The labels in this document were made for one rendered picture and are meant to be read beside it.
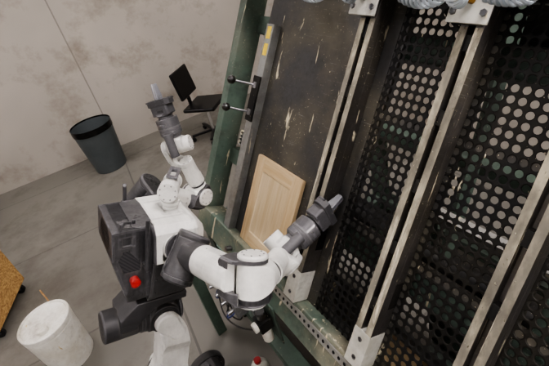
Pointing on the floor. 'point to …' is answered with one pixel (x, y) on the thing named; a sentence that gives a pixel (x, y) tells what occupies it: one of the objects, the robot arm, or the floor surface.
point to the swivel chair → (185, 87)
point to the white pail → (55, 335)
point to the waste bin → (100, 143)
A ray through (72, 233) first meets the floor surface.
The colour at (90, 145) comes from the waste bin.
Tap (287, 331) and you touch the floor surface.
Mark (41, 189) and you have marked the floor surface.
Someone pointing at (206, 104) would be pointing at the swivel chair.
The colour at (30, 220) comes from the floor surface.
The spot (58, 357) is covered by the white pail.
